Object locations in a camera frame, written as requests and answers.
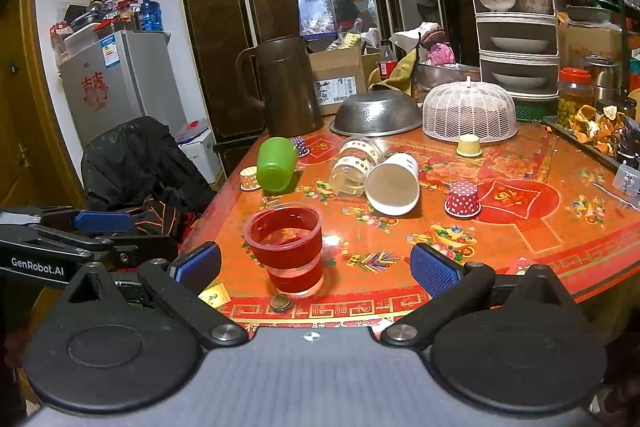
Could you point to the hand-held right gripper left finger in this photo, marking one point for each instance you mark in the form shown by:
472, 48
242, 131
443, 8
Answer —
197, 264

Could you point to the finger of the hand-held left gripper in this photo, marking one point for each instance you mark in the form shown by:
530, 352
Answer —
102, 222
75, 239

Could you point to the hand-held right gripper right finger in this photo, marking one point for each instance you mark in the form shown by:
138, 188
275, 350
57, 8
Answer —
435, 269

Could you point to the white paper cup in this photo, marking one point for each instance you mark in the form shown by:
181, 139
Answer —
395, 187

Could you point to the green plastic cup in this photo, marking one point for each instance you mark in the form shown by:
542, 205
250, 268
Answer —
275, 164

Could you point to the clear glass cup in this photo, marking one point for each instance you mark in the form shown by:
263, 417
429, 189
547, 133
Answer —
350, 167

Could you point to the red polka-dot paper cup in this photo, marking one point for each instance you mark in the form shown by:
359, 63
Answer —
462, 202

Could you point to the red translucent cup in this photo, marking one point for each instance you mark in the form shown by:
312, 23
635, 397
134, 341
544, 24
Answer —
285, 252

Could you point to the patterned small paper cup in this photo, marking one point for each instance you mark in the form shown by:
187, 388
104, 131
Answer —
250, 180

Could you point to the cream small paper cup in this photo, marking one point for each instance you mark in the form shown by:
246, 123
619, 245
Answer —
469, 147

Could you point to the purple dotted paper cup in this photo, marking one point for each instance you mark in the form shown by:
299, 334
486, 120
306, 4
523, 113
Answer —
301, 147

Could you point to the yellow card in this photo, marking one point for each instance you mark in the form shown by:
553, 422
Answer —
214, 295

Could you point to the black orange striped cloth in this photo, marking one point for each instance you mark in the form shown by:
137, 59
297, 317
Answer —
160, 214

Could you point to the coin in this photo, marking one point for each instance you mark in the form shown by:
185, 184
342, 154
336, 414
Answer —
280, 303

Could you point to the white box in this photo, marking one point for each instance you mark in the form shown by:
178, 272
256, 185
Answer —
202, 152

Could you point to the grey refrigerator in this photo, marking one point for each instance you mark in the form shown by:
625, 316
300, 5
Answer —
120, 82

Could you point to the wooden door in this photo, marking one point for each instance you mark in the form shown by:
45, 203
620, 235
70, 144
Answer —
20, 107

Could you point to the white plastic food cover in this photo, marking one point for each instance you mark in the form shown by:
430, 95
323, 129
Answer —
469, 112

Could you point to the metal colander bowl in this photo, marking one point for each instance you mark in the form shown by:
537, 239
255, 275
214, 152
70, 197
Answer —
377, 113

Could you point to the green plastic basket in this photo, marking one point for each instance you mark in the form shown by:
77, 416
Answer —
535, 109

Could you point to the dark tray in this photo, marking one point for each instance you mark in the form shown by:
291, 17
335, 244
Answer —
575, 138

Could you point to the metal basin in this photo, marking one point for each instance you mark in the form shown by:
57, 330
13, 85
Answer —
447, 74

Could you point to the yellow-green cloth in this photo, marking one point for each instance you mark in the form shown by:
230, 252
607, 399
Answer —
400, 77

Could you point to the brown plastic pitcher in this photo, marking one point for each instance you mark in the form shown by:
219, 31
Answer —
290, 92

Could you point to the white plate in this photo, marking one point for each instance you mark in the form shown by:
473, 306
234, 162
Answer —
520, 43
520, 80

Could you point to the bottle with red label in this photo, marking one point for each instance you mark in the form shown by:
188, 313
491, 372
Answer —
387, 62

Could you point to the blue water bottle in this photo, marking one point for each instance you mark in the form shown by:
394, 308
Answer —
151, 13

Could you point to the dried orange peels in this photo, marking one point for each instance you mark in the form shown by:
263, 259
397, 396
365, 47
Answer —
595, 124

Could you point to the pink cloth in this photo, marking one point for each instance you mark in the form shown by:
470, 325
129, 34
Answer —
441, 53

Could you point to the cardboard box with label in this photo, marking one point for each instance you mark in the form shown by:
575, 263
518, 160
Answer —
345, 69

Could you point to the pickle jar with orange lid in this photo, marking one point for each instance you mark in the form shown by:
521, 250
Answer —
575, 99

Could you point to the dark wooden cabinet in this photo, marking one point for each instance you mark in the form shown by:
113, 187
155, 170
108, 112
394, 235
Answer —
210, 7

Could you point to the metal pot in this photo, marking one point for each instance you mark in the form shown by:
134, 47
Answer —
602, 74

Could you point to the white tiered dish rack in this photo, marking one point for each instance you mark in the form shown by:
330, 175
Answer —
517, 22

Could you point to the plain cardboard box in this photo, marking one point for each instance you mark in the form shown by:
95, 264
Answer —
595, 42

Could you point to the blue and white plastic bag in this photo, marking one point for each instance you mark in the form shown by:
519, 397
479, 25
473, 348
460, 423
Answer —
314, 2

